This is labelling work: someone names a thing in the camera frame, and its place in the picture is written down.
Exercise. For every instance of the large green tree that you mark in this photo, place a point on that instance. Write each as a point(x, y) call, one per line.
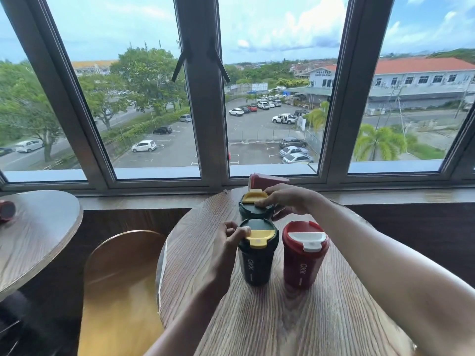
point(144, 77)
point(22, 107)

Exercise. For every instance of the small red container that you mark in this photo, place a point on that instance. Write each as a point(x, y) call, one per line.
point(6, 211)

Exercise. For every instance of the grey metal window frame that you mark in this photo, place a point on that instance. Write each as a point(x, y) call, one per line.
point(202, 118)

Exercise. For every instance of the group of parked cars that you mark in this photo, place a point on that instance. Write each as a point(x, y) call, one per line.
point(144, 146)

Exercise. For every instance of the person's left hand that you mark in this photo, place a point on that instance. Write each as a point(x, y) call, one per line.
point(222, 255)

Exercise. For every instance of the person's right hand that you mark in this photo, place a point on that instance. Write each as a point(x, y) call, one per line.
point(295, 202)

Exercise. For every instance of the person's left thumb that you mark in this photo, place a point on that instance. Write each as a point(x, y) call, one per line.
point(243, 232)

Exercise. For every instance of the person's right thumb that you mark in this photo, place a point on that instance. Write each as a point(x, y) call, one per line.
point(279, 213)

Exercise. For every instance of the round wooden side table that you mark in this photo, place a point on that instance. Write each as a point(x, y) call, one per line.
point(33, 237)

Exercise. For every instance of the white building with orange roof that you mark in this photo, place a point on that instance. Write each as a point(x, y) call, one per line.
point(415, 79)

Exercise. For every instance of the green cup with yellow lid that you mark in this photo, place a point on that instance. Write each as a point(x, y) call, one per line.
point(258, 261)
point(250, 211)

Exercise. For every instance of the person's right forearm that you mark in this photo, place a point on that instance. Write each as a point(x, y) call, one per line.
point(389, 278)

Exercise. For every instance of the person's left forearm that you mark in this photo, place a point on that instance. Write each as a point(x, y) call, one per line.
point(185, 322)

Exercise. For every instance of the red cup with white lid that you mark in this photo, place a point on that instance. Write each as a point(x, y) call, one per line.
point(305, 261)
point(267, 179)

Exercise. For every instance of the palm tree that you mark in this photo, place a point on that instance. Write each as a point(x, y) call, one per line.
point(378, 142)
point(318, 116)

